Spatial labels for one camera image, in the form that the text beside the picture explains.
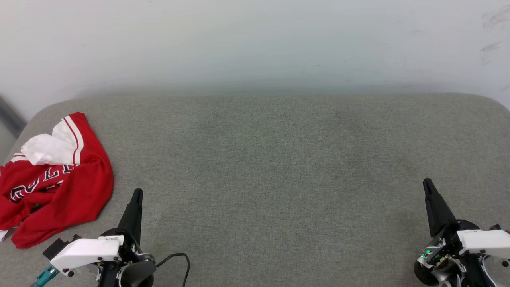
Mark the grey fabric sofa cushion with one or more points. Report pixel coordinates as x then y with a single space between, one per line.
255 179

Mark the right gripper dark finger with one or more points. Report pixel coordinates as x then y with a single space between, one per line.
437 211

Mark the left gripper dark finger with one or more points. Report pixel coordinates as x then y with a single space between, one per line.
134 215

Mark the red and white jersey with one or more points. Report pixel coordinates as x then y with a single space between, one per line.
79 187

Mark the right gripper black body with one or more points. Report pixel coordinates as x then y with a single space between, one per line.
436 257

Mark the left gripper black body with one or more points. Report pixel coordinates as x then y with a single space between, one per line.
131 251

